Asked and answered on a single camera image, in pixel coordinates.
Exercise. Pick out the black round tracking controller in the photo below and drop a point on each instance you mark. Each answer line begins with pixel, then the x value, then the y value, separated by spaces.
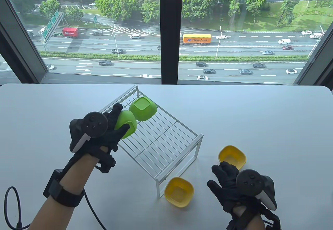
pixel 95 124
pixel 248 182

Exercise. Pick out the black window frame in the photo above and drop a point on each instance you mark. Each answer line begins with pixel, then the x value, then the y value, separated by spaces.
pixel 171 32

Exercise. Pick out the green small dish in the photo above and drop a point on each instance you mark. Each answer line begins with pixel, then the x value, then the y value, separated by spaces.
pixel 143 109
pixel 127 120

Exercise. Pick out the person's left forearm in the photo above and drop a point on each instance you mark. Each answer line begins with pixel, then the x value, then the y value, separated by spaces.
pixel 72 178

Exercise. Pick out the person's right forearm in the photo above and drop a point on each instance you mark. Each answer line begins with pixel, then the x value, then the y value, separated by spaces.
pixel 249 222

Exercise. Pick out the person's left hand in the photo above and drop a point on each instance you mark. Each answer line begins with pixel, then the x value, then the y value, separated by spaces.
pixel 111 139

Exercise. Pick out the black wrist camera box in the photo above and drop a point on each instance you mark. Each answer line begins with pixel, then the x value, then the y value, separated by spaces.
pixel 53 183

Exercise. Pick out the yellow small dish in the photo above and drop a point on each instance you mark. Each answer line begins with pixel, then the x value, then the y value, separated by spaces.
pixel 179 192
pixel 232 157

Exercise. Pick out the person's right hand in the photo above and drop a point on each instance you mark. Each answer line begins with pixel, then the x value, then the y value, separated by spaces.
pixel 223 185

